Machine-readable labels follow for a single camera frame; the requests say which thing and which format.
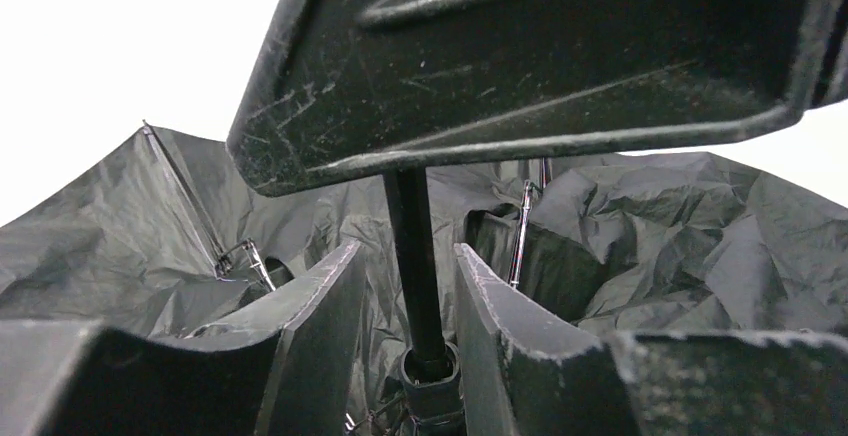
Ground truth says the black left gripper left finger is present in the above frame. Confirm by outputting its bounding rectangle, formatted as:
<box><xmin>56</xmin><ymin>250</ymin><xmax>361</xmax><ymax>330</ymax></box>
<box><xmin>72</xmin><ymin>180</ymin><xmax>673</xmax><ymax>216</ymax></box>
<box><xmin>1</xmin><ymin>240</ymin><xmax>366</xmax><ymax>435</ymax></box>

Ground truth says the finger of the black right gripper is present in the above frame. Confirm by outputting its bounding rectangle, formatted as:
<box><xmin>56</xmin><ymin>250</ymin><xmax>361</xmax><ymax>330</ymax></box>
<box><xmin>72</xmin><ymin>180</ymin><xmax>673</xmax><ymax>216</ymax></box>
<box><xmin>226</xmin><ymin>0</ymin><xmax>845</xmax><ymax>197</ymax></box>

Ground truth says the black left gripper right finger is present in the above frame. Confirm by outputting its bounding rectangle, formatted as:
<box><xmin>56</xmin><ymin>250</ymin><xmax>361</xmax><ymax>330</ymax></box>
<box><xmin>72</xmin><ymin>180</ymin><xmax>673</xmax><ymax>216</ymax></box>
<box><xmin>454</xmin><ymin>244</ymin><xmax>847</xmax><ymax>435</ymax></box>

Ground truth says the lilac folding umbrella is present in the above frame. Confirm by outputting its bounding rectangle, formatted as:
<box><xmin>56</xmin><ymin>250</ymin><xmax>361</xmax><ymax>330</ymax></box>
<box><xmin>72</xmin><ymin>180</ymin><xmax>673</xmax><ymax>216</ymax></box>
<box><xmin>1</xmin><ymin>126</ymin><xmax>847</xmax><ymax>435</ymax></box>

